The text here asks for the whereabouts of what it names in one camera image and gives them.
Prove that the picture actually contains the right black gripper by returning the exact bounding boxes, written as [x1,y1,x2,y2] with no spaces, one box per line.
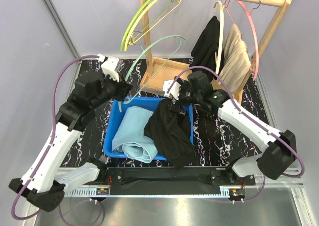
[168,77,202,116]

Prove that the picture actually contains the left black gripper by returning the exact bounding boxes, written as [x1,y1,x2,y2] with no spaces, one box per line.
[91,71,134,109]

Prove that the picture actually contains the black trousers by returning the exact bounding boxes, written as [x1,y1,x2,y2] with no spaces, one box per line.
[190,16,220,71]
[144,99,196,170]

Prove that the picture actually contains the light blue trousers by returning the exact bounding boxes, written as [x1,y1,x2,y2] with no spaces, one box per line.
[112,106,158,163]

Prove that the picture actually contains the yellow plastic hanger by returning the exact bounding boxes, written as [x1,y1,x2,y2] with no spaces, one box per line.
[123,0,186,51]

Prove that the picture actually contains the mint green hanger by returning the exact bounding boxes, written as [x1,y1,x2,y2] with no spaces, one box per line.
[123,34,186,105]

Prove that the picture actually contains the green plastic hanger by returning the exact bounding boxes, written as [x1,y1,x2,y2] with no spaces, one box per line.
[120,0,183,52]

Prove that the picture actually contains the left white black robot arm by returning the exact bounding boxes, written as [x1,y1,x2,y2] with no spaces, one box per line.
[9,71,132,212]

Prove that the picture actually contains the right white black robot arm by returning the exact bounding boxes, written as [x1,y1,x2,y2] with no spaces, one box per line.
[165,67,297,184]

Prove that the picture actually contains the beige trousers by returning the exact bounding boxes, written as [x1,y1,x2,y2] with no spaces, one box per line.
[219,24,251,94]

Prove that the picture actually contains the pink plastic hanger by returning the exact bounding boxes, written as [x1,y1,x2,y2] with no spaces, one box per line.
[237,1,261,80]

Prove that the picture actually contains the cream plastic hanger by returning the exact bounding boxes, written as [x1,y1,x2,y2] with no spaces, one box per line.
[214,1,224,75]

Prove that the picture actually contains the blue plastic bin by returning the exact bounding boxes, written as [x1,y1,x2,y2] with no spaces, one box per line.
[103,97,193,161]

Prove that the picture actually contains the wooden clothes rack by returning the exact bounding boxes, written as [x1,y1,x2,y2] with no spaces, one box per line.
[140,0,292,103]

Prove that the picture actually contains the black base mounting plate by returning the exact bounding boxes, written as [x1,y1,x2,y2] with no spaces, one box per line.
[96,166,256,198]

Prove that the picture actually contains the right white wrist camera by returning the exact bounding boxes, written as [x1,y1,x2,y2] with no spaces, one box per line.
[162,80,181,100]

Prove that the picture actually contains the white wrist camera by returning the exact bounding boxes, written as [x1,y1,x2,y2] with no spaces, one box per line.
[97,54,122,82]
[162,80,181,100]

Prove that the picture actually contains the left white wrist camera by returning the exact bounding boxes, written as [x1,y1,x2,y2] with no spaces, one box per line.
[97,54,122,82]

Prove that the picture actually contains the aluminium rail frame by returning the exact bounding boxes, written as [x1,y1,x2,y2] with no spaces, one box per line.
[22,167,315,226]

